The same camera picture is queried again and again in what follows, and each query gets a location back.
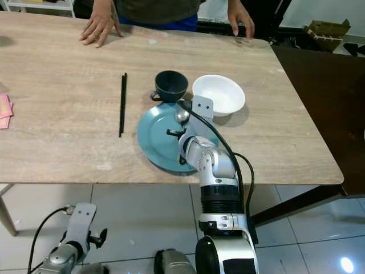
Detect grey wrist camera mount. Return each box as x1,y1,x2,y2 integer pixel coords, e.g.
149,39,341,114
189,95,216,140
70,203,98,247

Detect black chopstick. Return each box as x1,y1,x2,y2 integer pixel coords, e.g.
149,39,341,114
121,73,128,136
119,74,126,138

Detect dark brown wooden table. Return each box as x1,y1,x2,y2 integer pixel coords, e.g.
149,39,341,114
251,45,365,228

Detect open cardboard box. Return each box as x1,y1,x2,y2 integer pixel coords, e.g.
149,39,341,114
303,19,352,53

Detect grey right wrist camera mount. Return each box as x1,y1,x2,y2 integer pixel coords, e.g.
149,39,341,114
189,95,216,140

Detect pink paper sheets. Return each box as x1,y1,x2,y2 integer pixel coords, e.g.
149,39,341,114
0,93,14,130

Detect person's left hand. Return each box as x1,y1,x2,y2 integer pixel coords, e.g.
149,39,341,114
227,0,256,39

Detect teal plate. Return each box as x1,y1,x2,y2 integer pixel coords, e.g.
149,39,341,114
136,103,220,174

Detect dark blue cup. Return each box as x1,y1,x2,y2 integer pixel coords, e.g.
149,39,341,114
151,70,189,104

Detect white shelf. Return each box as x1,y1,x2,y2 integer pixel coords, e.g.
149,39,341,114
5,0,76,18

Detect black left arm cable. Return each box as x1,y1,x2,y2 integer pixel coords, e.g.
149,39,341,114
26,205,76,274

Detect silver metal spoon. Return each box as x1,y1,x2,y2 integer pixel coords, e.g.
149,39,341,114
175,104,192,166

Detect light wooden table leg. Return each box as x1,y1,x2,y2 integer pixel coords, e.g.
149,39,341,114
0,184,19,236

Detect person's torso dark shirt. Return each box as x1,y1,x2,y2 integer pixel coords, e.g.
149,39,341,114
113,0,229,32

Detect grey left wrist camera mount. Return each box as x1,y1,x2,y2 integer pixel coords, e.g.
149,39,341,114
70,203,98,247

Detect white bowl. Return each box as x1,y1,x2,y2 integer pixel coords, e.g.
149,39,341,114
192,75,246,118

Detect person's right hand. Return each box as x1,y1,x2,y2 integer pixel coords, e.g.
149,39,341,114
79,5,124,49

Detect black metal stand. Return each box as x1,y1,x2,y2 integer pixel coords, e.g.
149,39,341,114
254,0,287,35

